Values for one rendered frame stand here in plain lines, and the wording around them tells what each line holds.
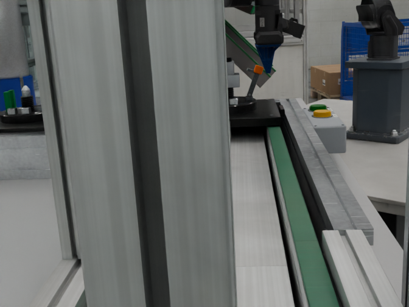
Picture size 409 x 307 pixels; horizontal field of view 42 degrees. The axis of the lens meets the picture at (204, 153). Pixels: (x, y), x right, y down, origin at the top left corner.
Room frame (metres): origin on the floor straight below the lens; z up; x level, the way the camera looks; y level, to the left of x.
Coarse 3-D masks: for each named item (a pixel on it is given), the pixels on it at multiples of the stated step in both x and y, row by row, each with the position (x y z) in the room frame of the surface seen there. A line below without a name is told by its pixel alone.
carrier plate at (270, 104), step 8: (264, 104) 1.33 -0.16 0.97; (272, 104) 1.32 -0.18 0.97; (248, 112) 1.24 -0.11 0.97; (256, 112) 1.23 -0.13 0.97; (264, 112) 1.23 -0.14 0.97; (272, 112) 1.22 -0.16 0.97; (232, 120) 1.18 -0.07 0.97; (240, 120) 1.18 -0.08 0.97; (248, 120) 1.17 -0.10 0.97; (256, 120) 1.17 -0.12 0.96; (264, 120) 1.17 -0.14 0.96; (272, 120) 1.17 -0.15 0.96; (280, 120) 1.17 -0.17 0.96
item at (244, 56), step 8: (232, 32) 1.64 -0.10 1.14; (232, 40) 1.51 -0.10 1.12; (240, 40) 1.63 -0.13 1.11; (232, 48) 1.51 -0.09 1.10; (240, 48) 1.50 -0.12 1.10; (248, 48) 1.63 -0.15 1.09; (232, 56) 1.51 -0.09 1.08; (240, 56) 1.50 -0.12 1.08; (248, 56) 1.50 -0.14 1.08; (256, 56) 1.62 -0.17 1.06; (240, 64) 1.50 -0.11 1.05; (248, 64) 1.50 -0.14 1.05; (256, 64) 1.49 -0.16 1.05; (248, 72) 1.50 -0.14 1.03; (264, 72) 1.49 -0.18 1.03; (272, 72) 1.61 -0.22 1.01; (264, 80) 1.49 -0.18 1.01
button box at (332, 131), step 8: (304, 112) 1.25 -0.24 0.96; (312, 112) 1.25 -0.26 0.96; (312, 120) 1.16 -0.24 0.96; (320, 120) 1.15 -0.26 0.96; (328, 120) 1.15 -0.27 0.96; (336, 120) 1.14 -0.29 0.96; (320, 128) 1.09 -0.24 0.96; (328, 128) 1.09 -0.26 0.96; (336, 128) 1.09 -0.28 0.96; (344, 128) 1.09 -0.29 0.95; (320, 136) 1.09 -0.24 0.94; (328, 136) 1.09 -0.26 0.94; (336, 136) 1.09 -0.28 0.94; (344, 136) 1.09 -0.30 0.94; (328, 144) 1.09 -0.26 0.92; (336, 144) 1.09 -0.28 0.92; (344, 144) 1.09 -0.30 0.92; (328, 152) 1.09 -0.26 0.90; (336, 152) 1.09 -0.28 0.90; (344, 152) 1.09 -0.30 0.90
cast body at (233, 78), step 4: (228, 60) 1.28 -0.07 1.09; (232, 60) 1.31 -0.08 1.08; (228, 64) 1.27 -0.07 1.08; (232, 64) 1.27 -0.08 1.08; (228, 68) 1.27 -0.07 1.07; (232, 68) 1.27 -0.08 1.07; (228, 72) 1.27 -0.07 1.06; (232, 72) 1.27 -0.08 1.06; (236, 72) 1.31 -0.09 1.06; (228, 76) 1.27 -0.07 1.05; (232, 76) 1.27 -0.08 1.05; (236, 76) 1.27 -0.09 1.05; (228, 80) 1.27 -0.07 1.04; (232, 80) 1.27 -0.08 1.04; (236, 80) 1.27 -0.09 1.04; (228, 84) 1.27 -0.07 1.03; (232, 84) 1.27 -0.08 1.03; (236, 84) 1.27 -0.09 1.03
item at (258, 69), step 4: (248, 68) 1.29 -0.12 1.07; (256, 68) 1.28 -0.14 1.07; (260, 68) 1.28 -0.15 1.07; (256, 72) 1.28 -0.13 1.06; (260, 72) 1.28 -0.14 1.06; (256, 76) 1.28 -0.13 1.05; (252, 80) 1.29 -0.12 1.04; (256, 80) 1.28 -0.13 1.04; (252, 84) 1.29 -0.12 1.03; (252, 88) 1.29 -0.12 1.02; (248, 92) 1.29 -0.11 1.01; (252, 92) 1.29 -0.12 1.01
